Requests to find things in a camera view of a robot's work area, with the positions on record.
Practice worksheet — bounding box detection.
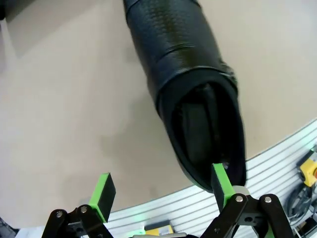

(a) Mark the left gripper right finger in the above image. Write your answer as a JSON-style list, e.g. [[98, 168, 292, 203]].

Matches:
[[202, 163, 294, 238]]

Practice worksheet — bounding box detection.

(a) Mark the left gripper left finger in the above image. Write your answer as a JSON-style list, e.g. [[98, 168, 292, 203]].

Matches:
[[44, 173, 117, 238]]

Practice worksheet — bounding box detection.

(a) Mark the black leather loafer shoe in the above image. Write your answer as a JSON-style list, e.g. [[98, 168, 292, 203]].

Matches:
[[123, 0, 248, 194]]

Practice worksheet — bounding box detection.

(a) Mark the yellow labelled box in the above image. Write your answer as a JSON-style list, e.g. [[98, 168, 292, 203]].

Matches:
[[145, 222, 173, 235]]

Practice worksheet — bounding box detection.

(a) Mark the yellow emergency stop box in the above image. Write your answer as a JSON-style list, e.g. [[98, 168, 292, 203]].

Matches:
[[298, 146, 317, 186]]

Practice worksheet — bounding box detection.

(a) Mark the aluminium table edge rail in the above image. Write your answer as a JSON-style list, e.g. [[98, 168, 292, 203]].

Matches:
[[104, 119, 317, 238]]

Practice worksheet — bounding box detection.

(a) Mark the grey cable bundle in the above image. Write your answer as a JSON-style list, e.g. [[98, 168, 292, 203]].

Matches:
[[284, 184, 317, 224]]

